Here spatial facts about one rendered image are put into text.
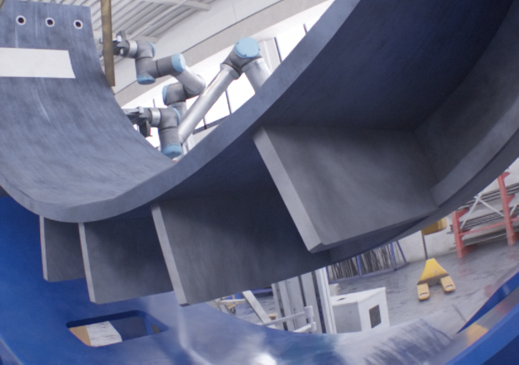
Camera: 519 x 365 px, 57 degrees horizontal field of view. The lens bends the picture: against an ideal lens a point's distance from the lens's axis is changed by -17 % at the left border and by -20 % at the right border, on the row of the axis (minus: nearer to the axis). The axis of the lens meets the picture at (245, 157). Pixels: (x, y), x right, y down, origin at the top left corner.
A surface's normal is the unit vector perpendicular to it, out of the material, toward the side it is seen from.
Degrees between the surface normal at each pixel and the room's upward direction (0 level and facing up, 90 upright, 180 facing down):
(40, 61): 75
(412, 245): 90
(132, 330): 90
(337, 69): 156
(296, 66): 90
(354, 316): 90
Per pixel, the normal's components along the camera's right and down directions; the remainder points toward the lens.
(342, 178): 0.62, -0.54
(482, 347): -0.66, 0.02
